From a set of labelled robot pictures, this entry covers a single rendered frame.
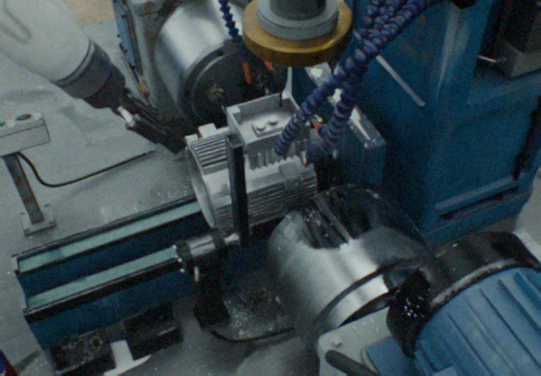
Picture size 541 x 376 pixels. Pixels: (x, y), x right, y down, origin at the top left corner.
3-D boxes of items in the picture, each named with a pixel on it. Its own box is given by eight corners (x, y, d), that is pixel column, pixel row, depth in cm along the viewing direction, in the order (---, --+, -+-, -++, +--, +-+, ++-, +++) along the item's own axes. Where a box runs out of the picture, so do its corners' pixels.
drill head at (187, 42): (236, 41, 171) (230, -48, 153) (297, 127, 148) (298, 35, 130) (143, 66, 165) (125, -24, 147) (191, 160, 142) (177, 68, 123)
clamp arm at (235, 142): (247, 234, 118) (240, 130, 99) (254, 245, 116) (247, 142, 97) (229, 241, 117) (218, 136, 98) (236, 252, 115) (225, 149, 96)
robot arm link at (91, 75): (82, 21, 102) (107, 44, 106) (39, 59, 103) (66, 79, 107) (97, 54, 96) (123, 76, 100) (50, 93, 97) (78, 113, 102)
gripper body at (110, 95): (117, 77, 100) (154, 108, 108) (103, 47, 106) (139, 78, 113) (80, 108, 101) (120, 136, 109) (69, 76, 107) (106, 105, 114)
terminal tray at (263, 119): (286, 118, 127) (286, 89, 122) (310, 154, 120) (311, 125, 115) (228, 135, 124) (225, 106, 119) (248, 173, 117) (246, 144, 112)
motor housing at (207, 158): (278, 159, 141) (277, 90, 127) (317, 222, 129) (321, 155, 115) (189, 187, 136) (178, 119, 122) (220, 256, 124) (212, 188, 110)
